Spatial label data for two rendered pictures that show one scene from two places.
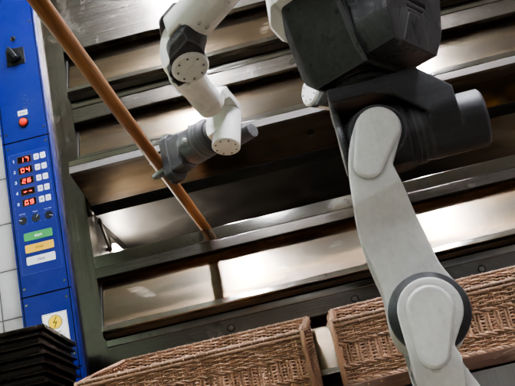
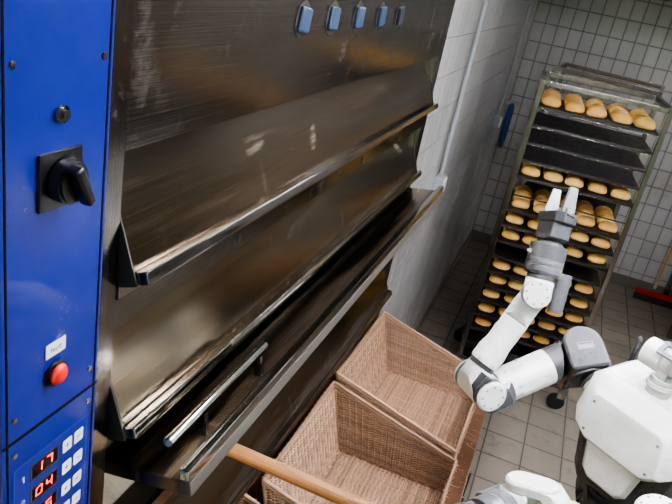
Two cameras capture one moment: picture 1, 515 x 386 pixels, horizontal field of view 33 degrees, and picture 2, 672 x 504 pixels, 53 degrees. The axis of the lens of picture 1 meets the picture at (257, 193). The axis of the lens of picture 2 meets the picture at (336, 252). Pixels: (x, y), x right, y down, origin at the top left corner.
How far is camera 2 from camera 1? 3.01 m
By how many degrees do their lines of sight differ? 87
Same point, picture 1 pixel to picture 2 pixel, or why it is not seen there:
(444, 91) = not seen: hidden behind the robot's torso
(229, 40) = (291, 155)
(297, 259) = (249, 434)
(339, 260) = (271, 422)
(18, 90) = (52, 286)
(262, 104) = (282, 255)
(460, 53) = (368, 186)
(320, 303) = not seen: hidden behind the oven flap
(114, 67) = (187, 195)
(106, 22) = (198, 83)
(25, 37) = (88, 111)
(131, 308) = not seen: outside the picture
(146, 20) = (240, 93)
